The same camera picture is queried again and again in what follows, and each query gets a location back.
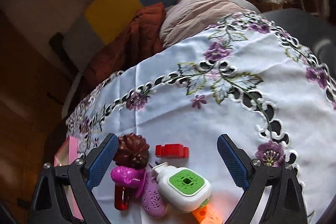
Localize magenta plastic toy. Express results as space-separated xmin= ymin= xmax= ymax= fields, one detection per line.
xmin=110 ymin=166 xmax=146 ymax=198

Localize red translucent cylinder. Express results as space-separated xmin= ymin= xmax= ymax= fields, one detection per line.
xmin=114 ymin=184 xmax=130 ymax=211

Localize orange cube block toy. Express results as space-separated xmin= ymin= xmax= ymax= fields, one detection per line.
xmin=191 ymin=198 xmax=223 ymax=224

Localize white green plug-in device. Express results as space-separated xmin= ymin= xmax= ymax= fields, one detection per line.
xmin=151 ymin=162 xmax=212 ymax=213

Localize purple carved oval case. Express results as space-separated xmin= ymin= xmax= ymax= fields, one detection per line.
xmin=141 ymin=172 xmax=167 ymax=218

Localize red plastic block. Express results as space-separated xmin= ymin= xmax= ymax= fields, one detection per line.
xmin=155 ymin=144 xmax=189 ymax=159

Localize pink edged cardboard box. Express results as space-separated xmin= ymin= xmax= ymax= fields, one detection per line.
xmin=54 ymin=136 xmax=83 ymax=221

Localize white embroidered floral tablecloth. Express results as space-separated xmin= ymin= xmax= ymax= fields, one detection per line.
xmin=66 ymin=12 xmax=335 ymax=223

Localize rust red quilted blanket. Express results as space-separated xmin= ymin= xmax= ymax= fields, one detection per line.
xmin=81 ymin=2 xmax=166 ymax=92

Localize pale pink pillow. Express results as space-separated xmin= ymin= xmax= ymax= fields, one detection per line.
xmin=159 ymin=0 xmax=248 ymax=49

